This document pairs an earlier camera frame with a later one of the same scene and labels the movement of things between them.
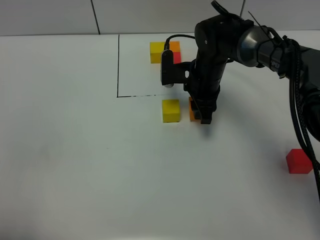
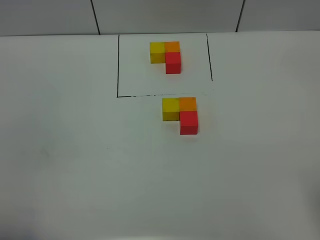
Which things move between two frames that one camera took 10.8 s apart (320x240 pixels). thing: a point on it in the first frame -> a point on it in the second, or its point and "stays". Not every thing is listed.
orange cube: [192, 118] -> [187, 104]
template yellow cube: [156, 49] stays
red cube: [299, 162] -> [188, 122]
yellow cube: [171, 111] stays
